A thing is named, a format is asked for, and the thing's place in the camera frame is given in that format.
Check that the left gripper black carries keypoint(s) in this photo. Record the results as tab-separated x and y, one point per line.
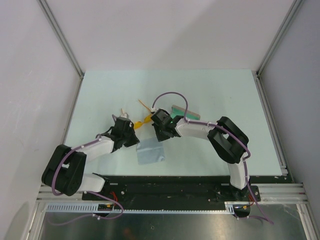
135	140

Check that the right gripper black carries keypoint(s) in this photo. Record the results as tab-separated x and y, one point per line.
160	138

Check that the orange sunglasses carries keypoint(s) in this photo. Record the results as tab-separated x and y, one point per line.
138	124

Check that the blue cleaning cloth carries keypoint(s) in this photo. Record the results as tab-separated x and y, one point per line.
150	151

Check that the grey glasses case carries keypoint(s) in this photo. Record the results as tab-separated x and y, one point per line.
179	111

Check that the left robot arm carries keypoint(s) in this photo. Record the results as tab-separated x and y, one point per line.
65	171

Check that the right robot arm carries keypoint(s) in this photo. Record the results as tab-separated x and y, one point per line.
229	142

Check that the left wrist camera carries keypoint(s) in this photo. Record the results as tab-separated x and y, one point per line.
124	115

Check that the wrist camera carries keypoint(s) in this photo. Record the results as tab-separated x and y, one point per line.
124	115
154	109

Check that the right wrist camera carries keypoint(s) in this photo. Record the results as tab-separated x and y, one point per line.
154	109

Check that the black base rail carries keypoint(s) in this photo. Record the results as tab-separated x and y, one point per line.
170	192

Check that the grey slotted cable duct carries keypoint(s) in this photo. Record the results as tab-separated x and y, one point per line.
101	208

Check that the left aluminium frame post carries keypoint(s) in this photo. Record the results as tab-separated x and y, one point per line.
57	30

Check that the aluminium frame post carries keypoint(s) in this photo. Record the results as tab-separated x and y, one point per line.
280	34
57	30

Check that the right aluminium frame post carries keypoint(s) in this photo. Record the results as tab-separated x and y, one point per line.
280	34

